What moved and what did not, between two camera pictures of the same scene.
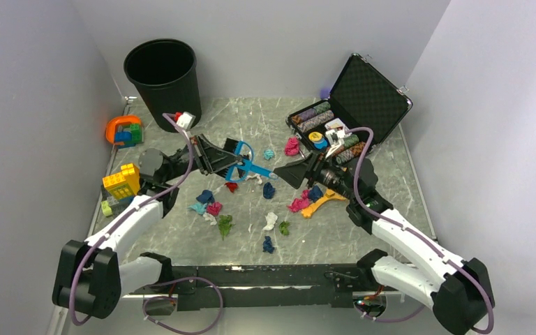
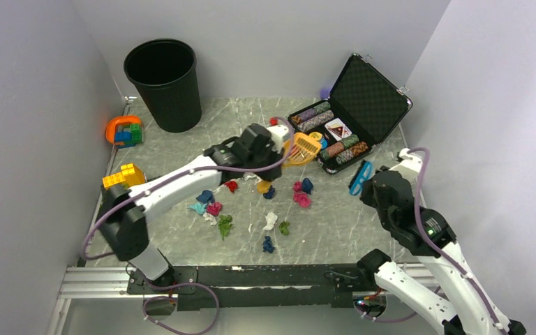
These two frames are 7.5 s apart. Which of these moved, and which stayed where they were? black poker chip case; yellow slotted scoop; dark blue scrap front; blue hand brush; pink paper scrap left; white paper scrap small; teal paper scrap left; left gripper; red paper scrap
Moved: left gripper; blue hand brush; yellow slotted scoop
Stayed: red paper scrap; teal paper scrap left; dark blue scrap front; black poker chip case; white paper scrap small; pink paper scrap left
